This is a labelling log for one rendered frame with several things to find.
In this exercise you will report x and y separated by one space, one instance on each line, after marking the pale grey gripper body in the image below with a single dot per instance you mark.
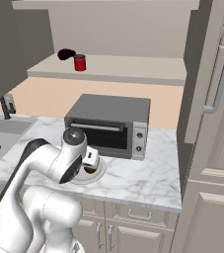
89 169

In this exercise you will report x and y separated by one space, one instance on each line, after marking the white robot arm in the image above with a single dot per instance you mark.
34 184

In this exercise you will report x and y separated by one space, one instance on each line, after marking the white round plate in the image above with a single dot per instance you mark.
98 172

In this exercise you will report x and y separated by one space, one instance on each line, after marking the dark glass toaster oven door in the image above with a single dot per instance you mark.
107 138

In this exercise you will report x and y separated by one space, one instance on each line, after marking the beige base cupboard door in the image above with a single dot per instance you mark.
88 237
136 240

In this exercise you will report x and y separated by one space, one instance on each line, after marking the beige low cupboard door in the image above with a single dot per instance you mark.
212 224

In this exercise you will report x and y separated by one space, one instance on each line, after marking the grey open cabinet door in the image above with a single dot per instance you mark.
11 46

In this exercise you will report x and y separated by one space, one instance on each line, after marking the beige open cabinet door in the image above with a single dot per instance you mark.
195 66

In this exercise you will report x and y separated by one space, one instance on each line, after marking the beige narrow drawer front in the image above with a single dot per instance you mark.
95 207

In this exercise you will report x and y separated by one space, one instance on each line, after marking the grey toaster oven knob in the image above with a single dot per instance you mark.
138 148
139 134

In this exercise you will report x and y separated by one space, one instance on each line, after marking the grey toaster oven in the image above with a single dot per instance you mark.
116 107

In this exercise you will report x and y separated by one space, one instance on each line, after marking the beige wide drawer front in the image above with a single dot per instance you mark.
163 217

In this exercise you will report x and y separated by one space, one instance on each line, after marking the grey sink basin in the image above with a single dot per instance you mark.
5 135

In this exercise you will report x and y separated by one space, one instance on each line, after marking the black sink tap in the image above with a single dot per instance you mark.
7 106

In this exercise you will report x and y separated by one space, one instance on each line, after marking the dark purple rounded object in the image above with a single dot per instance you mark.
65 54

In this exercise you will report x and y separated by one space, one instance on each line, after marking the beige wall cabinet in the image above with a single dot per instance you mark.
130 67

